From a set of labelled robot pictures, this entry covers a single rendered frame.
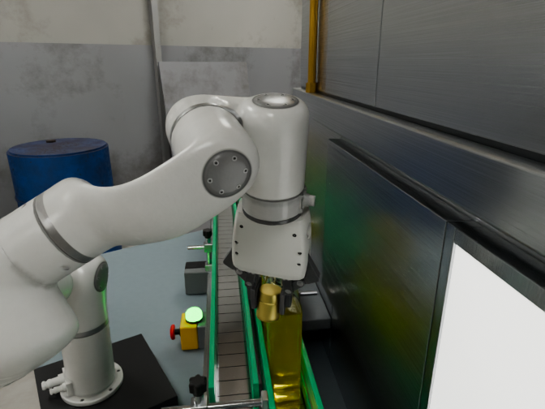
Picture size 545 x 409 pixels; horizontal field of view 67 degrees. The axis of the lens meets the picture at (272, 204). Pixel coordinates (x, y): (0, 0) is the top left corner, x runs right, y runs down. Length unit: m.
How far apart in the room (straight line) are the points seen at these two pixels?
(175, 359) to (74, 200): 0.78
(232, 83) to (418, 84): 3.32
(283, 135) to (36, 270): 0.27
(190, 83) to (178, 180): 3.31
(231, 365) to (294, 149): 0.58
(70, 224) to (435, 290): 0.37
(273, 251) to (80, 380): 0.58
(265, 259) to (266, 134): 0.18
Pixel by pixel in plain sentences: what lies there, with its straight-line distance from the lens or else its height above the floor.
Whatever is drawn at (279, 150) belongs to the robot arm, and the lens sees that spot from 0.43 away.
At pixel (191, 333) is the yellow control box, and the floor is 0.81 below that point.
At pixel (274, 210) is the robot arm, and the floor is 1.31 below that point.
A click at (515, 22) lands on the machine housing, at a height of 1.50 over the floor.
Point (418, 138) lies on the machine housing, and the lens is 0.51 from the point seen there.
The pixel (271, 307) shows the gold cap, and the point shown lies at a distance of 0.59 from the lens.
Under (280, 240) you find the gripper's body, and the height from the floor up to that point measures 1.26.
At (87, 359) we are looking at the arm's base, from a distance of 0.94.
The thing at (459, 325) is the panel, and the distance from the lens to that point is 0.45.
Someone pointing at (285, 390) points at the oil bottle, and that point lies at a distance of 0.81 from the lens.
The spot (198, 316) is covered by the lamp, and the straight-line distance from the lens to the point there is 1.12.
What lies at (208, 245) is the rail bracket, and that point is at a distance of 1.21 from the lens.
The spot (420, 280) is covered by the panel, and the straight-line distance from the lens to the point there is 0.50.
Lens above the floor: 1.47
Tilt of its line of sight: 19 degrees down
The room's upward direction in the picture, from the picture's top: straight up
